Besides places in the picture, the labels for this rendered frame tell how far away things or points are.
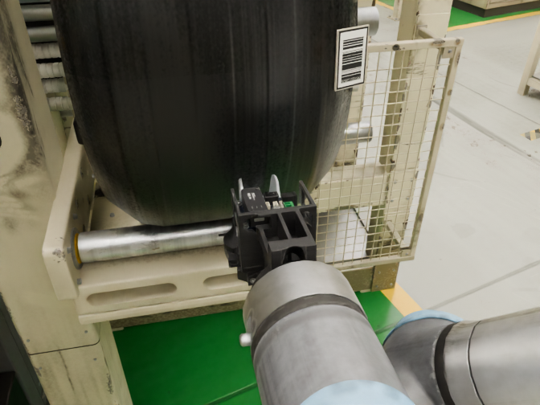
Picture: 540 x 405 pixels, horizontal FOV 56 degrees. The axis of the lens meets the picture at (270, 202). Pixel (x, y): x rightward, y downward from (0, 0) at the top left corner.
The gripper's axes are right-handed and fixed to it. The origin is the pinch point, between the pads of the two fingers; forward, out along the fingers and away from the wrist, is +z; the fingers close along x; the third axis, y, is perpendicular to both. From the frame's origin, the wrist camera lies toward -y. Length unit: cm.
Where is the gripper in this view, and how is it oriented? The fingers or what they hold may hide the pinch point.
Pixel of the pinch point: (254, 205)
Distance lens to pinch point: 59.5
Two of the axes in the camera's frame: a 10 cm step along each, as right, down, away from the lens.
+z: -2.0, -4.8, 8.6
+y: -0.3, -8.7, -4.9
